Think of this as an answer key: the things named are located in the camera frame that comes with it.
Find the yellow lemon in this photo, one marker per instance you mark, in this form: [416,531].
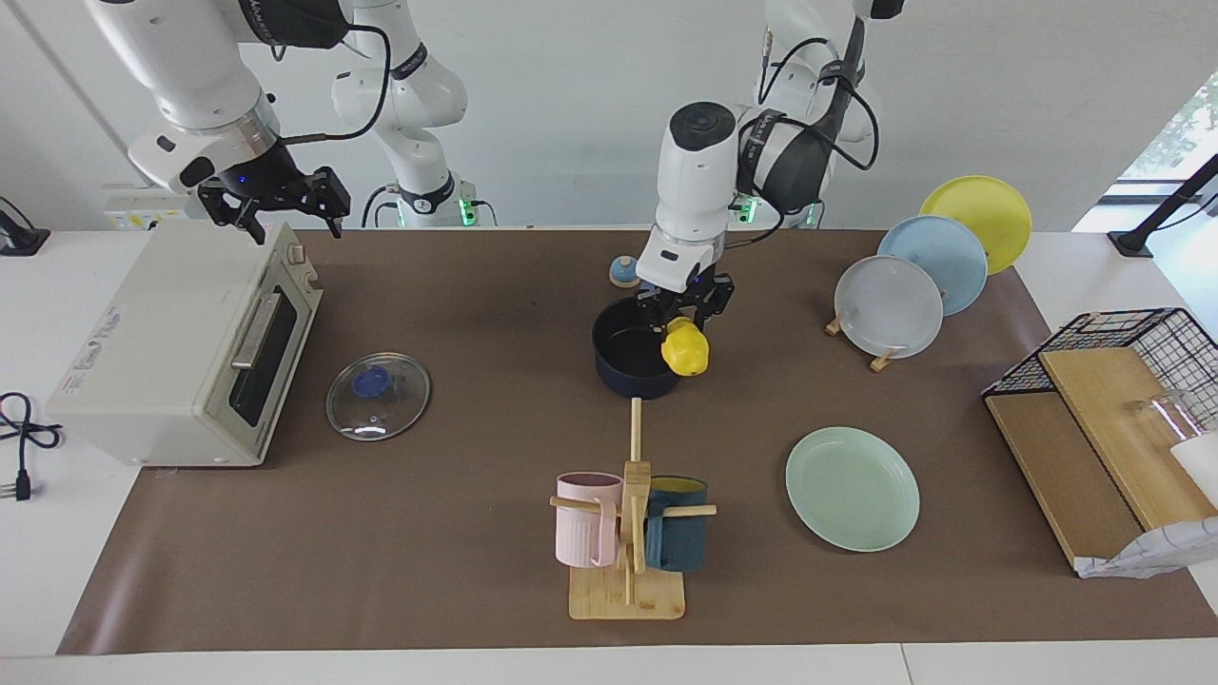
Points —
[685,352]

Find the black camera stand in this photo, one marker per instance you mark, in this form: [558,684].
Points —
[19,240]
[1132,240]

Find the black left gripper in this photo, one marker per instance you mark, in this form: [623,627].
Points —
[687,295]

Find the light blue plate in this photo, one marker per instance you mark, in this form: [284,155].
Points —
[942,252]

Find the beige toaster oven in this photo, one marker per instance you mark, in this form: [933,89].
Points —
[143,362]

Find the grey plate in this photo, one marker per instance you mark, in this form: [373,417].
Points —
[890,304]

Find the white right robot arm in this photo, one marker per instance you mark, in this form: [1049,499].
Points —
[190,67]

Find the glass lid purple knob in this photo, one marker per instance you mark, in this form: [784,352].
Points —
[400,400]

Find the wooden shelf rack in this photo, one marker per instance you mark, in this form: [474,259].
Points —
[1066,466]

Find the dark teal mug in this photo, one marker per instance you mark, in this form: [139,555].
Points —
[680,542]

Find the wooden mug tree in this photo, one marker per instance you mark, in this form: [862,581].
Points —
[628,599]

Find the wooden plate rack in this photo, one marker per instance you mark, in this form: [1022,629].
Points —
[882,362]

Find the yellow plate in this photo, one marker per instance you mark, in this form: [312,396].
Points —
[980,205]

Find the brown paper table mat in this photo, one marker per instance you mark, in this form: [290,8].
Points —
[476,552]

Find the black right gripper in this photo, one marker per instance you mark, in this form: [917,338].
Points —
[255,176]

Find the pink ribbed mug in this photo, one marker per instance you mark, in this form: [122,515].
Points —
[580,533]

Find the pale green plate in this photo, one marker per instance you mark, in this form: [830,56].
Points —
[852,490]

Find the white crumpled plastic bag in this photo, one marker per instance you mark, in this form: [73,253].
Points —
[1161,552]

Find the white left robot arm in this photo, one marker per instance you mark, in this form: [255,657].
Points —
[699,162]

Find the white power strip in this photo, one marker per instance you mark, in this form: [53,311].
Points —
[133,205]

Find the white cup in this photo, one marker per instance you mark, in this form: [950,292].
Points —
[1201,457]

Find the clear glass cup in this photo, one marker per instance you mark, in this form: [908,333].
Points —
[1166,414]

